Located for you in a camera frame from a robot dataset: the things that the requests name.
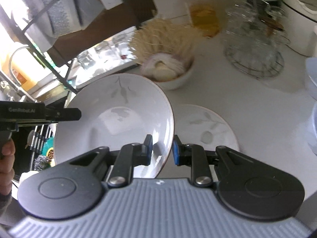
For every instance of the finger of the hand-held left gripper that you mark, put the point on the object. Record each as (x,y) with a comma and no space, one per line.
(65,114)

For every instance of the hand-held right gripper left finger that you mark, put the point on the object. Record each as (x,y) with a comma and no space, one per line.
(148,151)

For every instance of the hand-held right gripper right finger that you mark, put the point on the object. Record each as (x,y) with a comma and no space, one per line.
(176,151)

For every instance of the large white leaf-print plate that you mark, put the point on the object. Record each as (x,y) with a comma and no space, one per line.
(118,119)

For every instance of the person's left hand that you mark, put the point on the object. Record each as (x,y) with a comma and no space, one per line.
(6,168)

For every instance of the steel wool scrubber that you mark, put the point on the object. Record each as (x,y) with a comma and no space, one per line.
(42,162)

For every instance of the metal faucet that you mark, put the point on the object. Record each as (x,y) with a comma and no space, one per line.
(14,59)

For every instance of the white bowl with garlic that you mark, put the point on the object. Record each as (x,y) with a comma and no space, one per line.
(178,79)

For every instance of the group of clear glass jars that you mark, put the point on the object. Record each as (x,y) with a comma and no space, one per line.
(104,49)

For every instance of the black metal dish rack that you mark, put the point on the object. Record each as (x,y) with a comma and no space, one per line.
(37,24)

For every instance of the brown cardboard box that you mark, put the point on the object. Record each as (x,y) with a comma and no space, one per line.
(111,27)

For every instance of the grey textured cloth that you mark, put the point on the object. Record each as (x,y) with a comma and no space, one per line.
(62,10)

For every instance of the red-lidded plastic jar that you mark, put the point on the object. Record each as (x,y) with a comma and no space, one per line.
(203,12)

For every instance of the translucent plastic container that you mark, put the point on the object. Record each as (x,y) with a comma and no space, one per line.
(312,84)

